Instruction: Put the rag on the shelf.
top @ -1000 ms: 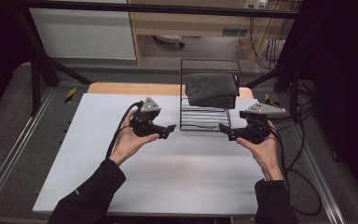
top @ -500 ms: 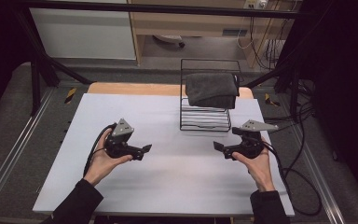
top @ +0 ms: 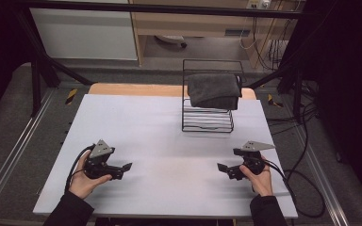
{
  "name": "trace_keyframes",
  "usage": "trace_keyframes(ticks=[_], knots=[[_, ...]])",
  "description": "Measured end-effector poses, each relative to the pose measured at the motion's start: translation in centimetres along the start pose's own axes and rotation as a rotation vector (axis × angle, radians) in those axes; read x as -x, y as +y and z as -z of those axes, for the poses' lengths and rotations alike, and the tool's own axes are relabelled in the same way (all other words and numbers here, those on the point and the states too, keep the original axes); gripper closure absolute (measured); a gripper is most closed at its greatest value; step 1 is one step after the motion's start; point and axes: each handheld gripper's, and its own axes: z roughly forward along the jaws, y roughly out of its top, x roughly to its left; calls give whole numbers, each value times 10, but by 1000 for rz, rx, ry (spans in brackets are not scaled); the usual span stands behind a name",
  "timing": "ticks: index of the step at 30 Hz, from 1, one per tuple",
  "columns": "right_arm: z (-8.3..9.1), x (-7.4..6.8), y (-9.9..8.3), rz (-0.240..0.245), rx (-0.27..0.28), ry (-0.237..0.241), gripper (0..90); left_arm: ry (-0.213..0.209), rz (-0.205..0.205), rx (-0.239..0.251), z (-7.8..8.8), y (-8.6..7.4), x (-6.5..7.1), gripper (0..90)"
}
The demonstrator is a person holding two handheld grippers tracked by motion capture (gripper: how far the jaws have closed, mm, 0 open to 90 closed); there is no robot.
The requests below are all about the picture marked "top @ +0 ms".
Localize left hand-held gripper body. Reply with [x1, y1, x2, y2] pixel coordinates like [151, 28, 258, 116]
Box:
[84, 139, 125, 181]

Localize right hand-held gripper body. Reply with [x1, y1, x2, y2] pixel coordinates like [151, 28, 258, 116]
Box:
[232, 140, 276, 177]

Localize black wire rack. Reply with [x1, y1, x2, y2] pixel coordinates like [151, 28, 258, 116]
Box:
[181, 58, 246, 135]

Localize grey towel with black edge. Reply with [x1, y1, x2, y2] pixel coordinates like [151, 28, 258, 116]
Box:
[186, 73, 243, 111]

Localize person's right hand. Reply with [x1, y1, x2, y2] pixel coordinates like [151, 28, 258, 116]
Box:
[239, 156, 274, 198]

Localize person's left hand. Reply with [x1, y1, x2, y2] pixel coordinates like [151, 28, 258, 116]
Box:
[68, 151, 113, 201]

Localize wooden table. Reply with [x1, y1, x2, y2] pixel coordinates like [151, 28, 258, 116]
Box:
[88, 82, 257, 101]

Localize white cabinet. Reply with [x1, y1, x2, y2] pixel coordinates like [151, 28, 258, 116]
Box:
[29, 0, 139, 61]

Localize chair base with wheel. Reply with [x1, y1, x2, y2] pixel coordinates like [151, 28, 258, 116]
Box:
[155, 34, 189, 49]

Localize wooden desk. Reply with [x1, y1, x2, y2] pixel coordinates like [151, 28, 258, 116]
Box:
[127, 0, 306, 68]

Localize white power strip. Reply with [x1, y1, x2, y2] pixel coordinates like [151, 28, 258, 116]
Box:
[246, 0, 272, 10]

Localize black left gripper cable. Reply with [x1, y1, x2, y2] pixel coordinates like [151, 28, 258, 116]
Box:
[63, 144, 96, 193]

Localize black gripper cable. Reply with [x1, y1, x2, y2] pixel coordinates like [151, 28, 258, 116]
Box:
[263, 158, 326, 219]
[63, 144, 96, 193]

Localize bundle of black floor cables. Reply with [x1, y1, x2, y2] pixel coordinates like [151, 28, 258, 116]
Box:
[264, 79, 321, 137]

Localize metal floor rail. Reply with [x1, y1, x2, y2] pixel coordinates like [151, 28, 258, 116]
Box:
[0, 89, 58, 209]
[289, 124, 351, 226]

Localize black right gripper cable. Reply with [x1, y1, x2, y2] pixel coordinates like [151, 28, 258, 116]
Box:
[263, 158, 326, 219]

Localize hanging cables under desk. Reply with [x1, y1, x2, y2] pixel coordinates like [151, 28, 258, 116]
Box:
[239, 8, 298, 72]

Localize black metal frame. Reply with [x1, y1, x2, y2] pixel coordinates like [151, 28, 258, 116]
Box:
[10, 0, 316, 119]

